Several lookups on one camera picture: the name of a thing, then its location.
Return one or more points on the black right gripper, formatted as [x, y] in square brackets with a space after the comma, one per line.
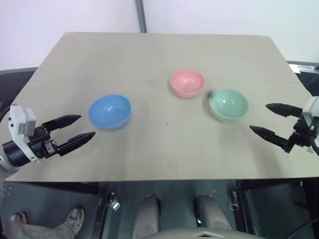
[301, 137]

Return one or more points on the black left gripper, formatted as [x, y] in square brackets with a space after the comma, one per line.
[40, 145]

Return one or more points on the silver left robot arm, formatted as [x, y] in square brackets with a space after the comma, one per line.
[12, 154]

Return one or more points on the blue plastic bowl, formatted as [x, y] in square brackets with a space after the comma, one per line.
[109, 112]

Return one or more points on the green plastic bowl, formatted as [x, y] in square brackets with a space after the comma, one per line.
[228, 104]

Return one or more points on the white and black side furniture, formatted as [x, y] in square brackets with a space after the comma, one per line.
[305, 67]

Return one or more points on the grey sneaker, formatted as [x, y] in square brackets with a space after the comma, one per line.
[75, 220]
[19, 217]

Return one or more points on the pink-red plastic bowl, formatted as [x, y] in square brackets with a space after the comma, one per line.
[187, 83]

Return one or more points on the grey trouser leg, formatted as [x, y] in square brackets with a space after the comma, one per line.
[30, 230]

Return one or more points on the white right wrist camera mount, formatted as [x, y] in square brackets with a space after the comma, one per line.
[311, 107]

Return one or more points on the black table frame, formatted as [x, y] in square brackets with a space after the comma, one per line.
[62, 187]

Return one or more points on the silver metal table bracket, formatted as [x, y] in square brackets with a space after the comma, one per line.
[234, 199]
[115, 204]

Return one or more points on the grey metal post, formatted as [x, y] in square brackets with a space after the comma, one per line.
[141, 16]

